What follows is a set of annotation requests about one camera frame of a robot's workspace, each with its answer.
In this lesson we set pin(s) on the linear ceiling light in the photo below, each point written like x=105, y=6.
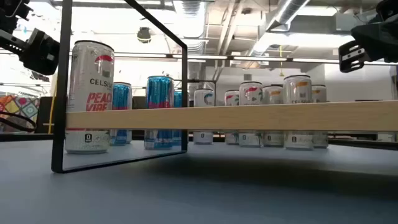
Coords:
x=264, y=58

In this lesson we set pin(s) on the silver ventilation duct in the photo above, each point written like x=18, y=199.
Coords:
x=286, y=12

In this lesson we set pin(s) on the dark round ceiling fixture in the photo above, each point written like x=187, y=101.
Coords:
x=144, y=35

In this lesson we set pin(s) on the black background cabinet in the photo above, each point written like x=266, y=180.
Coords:
x=43, y=115

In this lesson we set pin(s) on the white Celsius Arctic Vibe can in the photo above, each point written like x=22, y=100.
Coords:
x=203, y=98

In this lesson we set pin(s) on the blue Red Bull can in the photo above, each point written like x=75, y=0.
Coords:
x=159, y=93
x=122, y=96
x=177, y=99

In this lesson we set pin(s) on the grey wall vent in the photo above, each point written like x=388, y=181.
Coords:
x=247, y=77

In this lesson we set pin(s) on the wooden shelf black metal frame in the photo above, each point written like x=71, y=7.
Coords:
x=217, y=118

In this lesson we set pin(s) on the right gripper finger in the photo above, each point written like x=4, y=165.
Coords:
x=350, y=56
x=382, y=43

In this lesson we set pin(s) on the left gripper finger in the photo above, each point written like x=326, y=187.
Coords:
x=40, y=51

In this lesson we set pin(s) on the colourful patchwork cloth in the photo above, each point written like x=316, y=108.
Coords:
x=18, y=105

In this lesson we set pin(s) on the black table frame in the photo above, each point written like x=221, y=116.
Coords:
x=25, y=137

